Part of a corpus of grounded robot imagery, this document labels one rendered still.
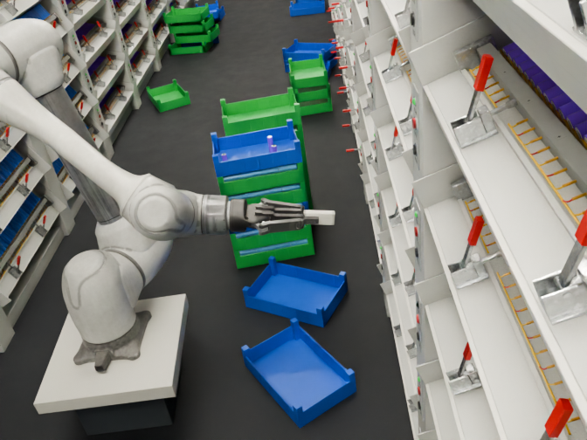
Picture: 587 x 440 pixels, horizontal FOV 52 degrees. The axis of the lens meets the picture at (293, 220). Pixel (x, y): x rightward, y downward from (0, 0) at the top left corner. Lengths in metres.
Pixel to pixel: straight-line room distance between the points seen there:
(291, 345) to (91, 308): 0.66
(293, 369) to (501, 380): 1.26
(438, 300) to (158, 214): 0.53
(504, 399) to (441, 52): 0.43
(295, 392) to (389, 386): 0.27
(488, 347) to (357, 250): 1.63
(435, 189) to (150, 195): 0.53
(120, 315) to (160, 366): 0.17
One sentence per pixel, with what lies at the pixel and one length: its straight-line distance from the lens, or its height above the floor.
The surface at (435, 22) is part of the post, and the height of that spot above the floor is 1.14.
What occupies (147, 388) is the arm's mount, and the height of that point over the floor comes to 0.24.
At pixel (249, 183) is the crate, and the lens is 2.10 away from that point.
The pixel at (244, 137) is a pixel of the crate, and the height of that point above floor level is 0.44.
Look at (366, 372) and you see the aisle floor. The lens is 1.85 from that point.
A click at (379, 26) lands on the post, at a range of 1.53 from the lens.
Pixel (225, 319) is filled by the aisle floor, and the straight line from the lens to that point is 2.09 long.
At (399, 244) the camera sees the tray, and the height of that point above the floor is 0.49.
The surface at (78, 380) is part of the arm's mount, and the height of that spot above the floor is 0.24.
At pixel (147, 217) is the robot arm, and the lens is 1.15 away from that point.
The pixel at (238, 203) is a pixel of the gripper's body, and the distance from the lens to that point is 1.34.
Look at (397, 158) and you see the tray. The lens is 1.45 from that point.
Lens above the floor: 1.37
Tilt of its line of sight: 33 degrees down
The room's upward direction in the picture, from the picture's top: 9 degrees counter-clockwise
